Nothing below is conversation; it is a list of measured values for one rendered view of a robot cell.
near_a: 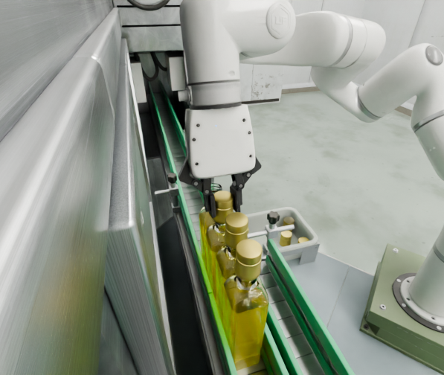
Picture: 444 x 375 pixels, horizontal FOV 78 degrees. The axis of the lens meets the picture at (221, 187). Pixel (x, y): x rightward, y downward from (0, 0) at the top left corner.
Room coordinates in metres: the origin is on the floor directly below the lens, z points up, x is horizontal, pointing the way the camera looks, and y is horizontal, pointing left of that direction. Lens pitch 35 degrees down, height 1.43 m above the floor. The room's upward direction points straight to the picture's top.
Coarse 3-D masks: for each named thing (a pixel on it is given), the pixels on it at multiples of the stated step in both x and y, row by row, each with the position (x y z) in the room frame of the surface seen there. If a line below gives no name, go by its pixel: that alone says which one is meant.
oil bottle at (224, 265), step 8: (224, 248) 0.31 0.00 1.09; (216, 256) 0.31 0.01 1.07; (224, 256) 0.30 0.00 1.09; (216, 264) 0.31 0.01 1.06; (224, 264) 0.29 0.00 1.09; (232, 264) 0.28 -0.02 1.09; (216, 272) 0.31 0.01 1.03; (224, 272) 0.28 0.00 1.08; (232, 272) 0.28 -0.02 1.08; (216, 280) 0.31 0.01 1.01; (224, 280) 0.27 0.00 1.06; (216, 288) 0.31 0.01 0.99; (216, 296) 0.31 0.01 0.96; (216, 304) 0.31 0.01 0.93
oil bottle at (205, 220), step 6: (204, 210) 0.41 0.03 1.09; (204, 216) 0.40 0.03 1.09; (210, 216) 0.39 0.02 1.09; (204, 222) 0.39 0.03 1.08; (210, 222) 0.39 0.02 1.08; (204, 228) 0.39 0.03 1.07; (204, 234) 0.39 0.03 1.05; (204, 240) 0.39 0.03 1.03; (204, 246) 0.39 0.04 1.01; (204, 252) 0.39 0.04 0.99; (204, 258) 0.40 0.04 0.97
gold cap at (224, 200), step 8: (216, 192) 0.37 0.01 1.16; (224, 192) 0.37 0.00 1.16; (216, 200) 0.35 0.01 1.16; (224, 200) 0.35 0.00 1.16; (232, 200) 0.35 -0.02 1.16; (216, 208) 0.35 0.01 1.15; (224, 208) 0.34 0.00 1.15; (232, 208) 0.35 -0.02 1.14; (216, 216) 0.35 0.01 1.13; (224, 216) 0.34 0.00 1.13
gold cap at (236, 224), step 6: (228, 216) 0.31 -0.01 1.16; (234, 216) 0.31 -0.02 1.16; (240, 216) 0.31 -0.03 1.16; (246, 216) 0.31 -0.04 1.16; (228, 222) 0.30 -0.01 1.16; (234, 222) 0.30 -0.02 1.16; (240, 222) 0.30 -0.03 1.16; (246, 222) 0.30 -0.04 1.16; (228, 228) 0.29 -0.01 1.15; (234, 228) 0.29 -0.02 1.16; (240, 228) 0.29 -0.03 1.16; (246, 228) 0.29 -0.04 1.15; (228, 234) 0.29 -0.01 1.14; (234, 234) 0.29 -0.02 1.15; (240, 234) 0.29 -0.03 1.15; (246, 234) 0.30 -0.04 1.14; (228, 240) 0.29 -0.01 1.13; (234, 240) 0.29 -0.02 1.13; (240, 240) 0.29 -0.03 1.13; (234, 246) 0.29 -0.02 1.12
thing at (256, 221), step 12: (252, 216) 0.69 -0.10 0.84; (264, 216) 0.70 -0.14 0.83; (288, 216) 0.72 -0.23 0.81; (300, 216) 0.68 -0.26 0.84; (252, 228) 0.68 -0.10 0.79; (264, 228) 0.69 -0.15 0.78; (300, 228) 0.65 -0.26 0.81; (264, 240) 0.64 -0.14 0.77; (276, 240) 0.64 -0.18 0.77; (312, 240) 0.57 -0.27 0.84
